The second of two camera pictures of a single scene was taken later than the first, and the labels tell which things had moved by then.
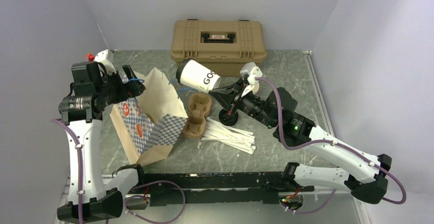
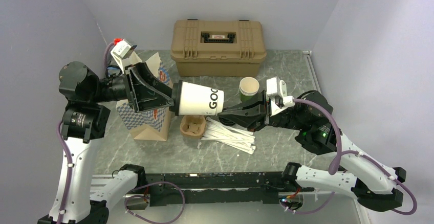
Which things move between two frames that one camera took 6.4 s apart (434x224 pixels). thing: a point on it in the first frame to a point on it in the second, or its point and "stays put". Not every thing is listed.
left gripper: [134, 87] to [146, 91]
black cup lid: [179, 69] to [176, 94]
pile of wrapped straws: [243, 141] stays put
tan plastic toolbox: [222, 46] stays put
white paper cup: [195, 75] to [196, 99]
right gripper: [230, 94] to [253, 116]
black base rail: [167, 188] stays put
